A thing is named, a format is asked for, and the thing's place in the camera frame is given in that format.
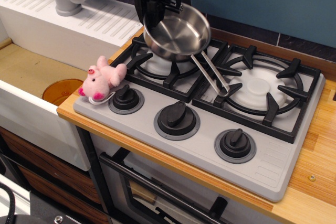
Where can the toy oven door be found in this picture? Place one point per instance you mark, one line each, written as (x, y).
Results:
(147, 207)

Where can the black middle stove knob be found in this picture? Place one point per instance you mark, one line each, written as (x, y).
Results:
(177, 122)

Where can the black right stove knob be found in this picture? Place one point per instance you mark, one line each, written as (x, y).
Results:
(235, 146)

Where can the wooden drawer unit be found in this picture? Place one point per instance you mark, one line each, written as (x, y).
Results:
(50, 177)

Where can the black burner grate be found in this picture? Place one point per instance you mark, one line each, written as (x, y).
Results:
(268, 94)
(177, 80)

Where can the white toy sink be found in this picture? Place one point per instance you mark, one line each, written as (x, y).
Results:
(40, 47)

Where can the orange plastic bowl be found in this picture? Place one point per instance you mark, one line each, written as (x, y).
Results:
(59, 91)

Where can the pink stuffed pig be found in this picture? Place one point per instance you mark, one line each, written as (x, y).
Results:
(101, 78)

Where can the black right burner grate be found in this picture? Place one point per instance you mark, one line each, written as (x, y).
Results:
(268, 94)

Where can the black stove knob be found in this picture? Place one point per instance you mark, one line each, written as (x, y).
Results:
(126, 101)
(177, 122)
(235, 146)

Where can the stainless steel pan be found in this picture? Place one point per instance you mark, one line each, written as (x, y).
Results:
(179, 37)

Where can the grey toy stove top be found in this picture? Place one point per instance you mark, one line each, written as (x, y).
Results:
(267, 174)

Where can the black left burner grate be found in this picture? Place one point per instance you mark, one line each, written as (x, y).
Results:
(177, 80)

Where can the black left stove knob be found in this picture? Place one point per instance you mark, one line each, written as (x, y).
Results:
(126, 101)

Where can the black oven door handle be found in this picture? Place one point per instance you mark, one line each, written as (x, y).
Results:
(213, 216)

